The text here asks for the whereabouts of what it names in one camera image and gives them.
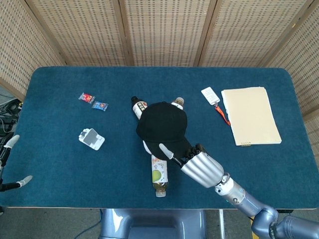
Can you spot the red candy packet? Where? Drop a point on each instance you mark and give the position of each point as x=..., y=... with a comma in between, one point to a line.
x=86, y=97

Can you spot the dark bottle with white label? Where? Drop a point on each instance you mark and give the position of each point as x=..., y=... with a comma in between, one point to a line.
x=138, y=107

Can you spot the white badge card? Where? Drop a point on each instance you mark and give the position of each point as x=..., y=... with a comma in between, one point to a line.
x=210, y=95

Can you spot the blue felt table cover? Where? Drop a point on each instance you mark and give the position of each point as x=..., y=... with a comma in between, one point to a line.
x=62, y=169

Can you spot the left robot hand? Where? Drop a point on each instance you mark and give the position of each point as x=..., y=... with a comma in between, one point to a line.
x=11, y=142

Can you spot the black baseball cap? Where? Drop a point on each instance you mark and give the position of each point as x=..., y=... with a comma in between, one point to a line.
x=162, y=122

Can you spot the white phone stand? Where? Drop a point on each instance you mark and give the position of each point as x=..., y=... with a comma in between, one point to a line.
x=91, y=138

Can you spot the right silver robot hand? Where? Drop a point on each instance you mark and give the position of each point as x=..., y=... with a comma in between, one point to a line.
x=202, y=168

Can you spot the blue candy packet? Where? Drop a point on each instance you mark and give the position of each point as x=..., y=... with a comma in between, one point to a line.
x=100, y=105

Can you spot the white table leg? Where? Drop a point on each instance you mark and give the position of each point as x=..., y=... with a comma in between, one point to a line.
x=221, y=224

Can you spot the tea bottle with apple label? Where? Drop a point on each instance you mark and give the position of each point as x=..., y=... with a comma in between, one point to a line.
x=159, y=174

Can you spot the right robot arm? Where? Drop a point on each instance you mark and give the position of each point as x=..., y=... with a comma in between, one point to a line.
x=244, y=199

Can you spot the wicker folding screen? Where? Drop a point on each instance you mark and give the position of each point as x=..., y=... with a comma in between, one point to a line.
x=162, y=30

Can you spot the beige paper folder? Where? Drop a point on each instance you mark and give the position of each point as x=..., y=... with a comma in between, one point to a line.
x=251, y=117

